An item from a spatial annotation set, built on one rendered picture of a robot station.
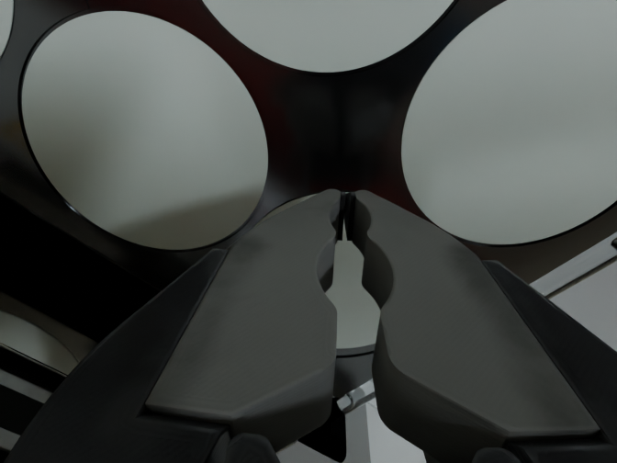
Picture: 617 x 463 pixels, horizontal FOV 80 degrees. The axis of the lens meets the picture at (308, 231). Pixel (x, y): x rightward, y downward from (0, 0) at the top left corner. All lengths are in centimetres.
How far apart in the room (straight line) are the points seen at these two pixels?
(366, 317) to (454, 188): 8
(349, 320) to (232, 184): 10
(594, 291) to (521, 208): 18
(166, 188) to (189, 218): 2
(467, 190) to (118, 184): 15
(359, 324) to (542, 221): 10
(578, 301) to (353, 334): 20
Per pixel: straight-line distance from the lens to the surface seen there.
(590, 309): 37
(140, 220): 19
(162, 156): 17
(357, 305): 20
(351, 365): 23
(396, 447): 37
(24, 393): 21
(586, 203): 19
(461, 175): 17
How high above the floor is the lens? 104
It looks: 58 degrees down
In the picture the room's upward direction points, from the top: 175 degrees counter-clockwise
